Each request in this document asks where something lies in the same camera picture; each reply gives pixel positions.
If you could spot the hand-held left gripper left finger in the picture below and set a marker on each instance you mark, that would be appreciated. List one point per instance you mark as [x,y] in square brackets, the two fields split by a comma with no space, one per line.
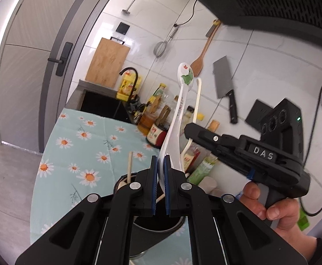
[155,185]

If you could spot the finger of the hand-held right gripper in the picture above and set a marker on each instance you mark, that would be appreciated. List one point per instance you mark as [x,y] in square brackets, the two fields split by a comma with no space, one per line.
[205,136]

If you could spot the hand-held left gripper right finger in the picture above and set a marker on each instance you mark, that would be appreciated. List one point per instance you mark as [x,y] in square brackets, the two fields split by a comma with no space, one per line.
[166,187]

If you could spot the cream spoon bear print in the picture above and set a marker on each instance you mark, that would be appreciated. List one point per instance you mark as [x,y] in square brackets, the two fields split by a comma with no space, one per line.
[197,102]

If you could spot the white spoon green print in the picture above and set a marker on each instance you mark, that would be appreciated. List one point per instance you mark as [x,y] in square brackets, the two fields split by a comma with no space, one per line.
[181,99]

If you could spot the black cylindrical utensil holder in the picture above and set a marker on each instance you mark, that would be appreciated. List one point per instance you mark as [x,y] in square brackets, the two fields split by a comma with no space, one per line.
[161,240]

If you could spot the person's right hand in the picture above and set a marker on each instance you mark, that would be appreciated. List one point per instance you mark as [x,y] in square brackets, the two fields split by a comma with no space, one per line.
[285,212]

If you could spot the green sugar bag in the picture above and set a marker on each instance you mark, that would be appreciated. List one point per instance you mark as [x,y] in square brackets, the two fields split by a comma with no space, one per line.
[203,168]

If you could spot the row of condiment bottles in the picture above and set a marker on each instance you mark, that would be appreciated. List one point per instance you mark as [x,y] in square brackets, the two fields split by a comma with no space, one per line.
[157,134]

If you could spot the wooden spatula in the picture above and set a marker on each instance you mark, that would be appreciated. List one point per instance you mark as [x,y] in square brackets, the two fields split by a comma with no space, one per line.
[197,65]

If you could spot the blue daisy tablecloth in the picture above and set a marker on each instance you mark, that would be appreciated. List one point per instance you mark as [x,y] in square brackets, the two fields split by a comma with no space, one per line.
[75,157]

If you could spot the black curved faucet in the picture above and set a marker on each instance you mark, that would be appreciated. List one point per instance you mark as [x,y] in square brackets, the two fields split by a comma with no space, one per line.
[136,82]

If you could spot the yellow oil jug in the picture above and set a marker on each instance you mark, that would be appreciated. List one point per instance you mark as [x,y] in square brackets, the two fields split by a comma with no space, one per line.
[125,87]

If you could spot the metal mesh strainer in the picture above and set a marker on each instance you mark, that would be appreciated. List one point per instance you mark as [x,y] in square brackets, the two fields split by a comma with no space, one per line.
[158,50]

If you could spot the black kitchen sink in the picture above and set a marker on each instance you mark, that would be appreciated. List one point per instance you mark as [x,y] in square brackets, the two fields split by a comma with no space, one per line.
[97,102]

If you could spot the wooden cutting board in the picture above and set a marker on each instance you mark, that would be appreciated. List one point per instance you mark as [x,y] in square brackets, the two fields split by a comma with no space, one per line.
[107,63]

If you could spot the black range hood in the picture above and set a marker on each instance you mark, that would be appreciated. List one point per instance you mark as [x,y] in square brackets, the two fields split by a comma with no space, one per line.
[274,0]

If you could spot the hanging metal ladle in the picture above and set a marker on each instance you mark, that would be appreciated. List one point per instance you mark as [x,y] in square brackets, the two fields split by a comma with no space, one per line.
[126,11]

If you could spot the grey door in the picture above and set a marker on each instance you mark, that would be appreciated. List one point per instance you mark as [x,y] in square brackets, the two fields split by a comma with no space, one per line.
[34,60]

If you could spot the black wall socket panel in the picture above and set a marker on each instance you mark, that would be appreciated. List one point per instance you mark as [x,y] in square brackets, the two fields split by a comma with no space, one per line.
[256,113]

